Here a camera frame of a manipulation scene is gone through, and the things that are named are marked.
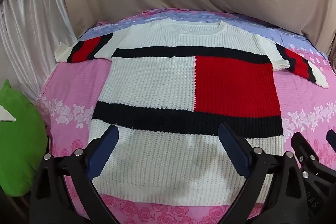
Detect white satin curtain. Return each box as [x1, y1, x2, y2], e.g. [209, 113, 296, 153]
[0, 0, 77, 100]

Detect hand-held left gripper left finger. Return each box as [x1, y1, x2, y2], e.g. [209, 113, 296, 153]
[30, 124, 120, 224]

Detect green plush toy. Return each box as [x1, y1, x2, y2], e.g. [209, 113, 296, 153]
[0, 79, 49, 198]

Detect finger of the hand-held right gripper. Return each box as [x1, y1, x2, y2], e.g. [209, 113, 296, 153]
[326, 130, 336, 147]
[291, 132, 336, 224]

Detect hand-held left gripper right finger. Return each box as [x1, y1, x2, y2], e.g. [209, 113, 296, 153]
[218, 123, 308, 224]

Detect white red black knit sweater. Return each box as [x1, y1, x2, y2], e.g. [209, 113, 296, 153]
[54, 18, 329, 206]

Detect pink floral bed sheet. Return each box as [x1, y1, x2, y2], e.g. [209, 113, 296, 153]
[35, 9, 336, 224]

